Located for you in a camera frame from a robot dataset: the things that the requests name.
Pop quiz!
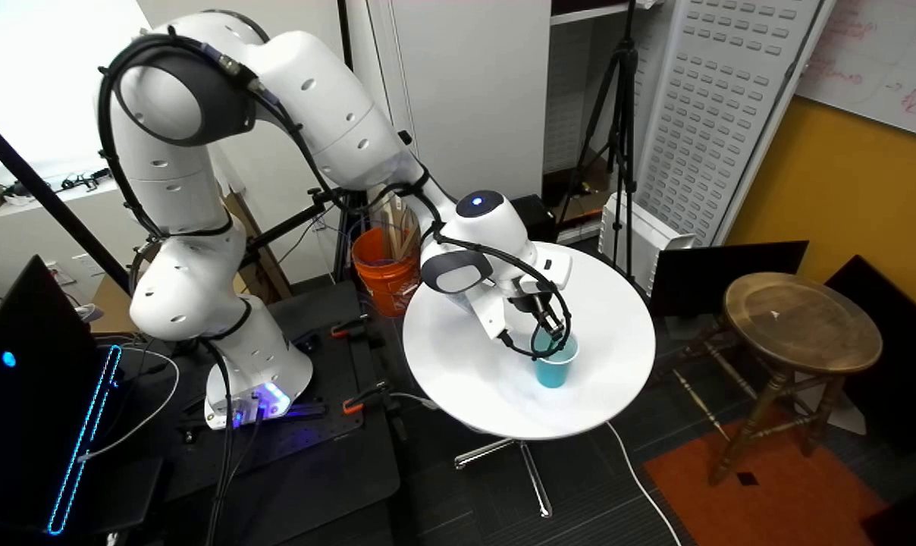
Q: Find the white cable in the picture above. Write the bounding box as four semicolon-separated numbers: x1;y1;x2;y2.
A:
601;418;688;546

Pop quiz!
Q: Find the black flat panel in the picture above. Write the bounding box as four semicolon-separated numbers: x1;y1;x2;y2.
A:
824;252;916;449
650;235;812;322

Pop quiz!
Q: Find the white radiator heater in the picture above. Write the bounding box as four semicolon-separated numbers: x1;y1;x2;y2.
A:
596;194;698;296

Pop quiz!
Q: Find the round wooden stool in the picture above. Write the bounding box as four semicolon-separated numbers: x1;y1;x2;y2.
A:
708;271;884;489

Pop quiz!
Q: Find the white perforated panel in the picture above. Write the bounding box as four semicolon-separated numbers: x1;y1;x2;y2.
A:
630;0;824;247

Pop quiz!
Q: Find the black tripod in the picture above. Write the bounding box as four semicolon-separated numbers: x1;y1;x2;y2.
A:
556;0;645;279

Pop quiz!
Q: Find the wooden stick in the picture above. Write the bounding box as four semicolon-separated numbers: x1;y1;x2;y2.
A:
378;194;407;263

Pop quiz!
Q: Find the orange black clamp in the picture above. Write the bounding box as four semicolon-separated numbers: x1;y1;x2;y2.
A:
336;380;390;418
322;311;376;344

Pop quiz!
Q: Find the orange bucket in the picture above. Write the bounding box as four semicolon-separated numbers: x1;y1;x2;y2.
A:
349;224;425;322

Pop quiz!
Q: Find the black perforated robot table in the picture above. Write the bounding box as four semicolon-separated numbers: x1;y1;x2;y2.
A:
161;279;413;539

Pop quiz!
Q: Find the orange floor mat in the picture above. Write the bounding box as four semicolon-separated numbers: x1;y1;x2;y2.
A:
637;426;893;546

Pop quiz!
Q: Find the metal table pedestal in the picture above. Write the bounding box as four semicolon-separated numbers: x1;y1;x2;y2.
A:
449;431;557;520

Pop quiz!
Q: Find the light blue plastic cup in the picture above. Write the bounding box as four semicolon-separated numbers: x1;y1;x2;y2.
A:
527;322;583;392

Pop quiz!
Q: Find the whiteboard with writing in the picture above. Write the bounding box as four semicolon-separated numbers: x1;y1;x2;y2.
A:
794;0;916;145

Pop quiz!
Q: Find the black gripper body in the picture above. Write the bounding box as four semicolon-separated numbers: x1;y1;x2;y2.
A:
504;273;569;330

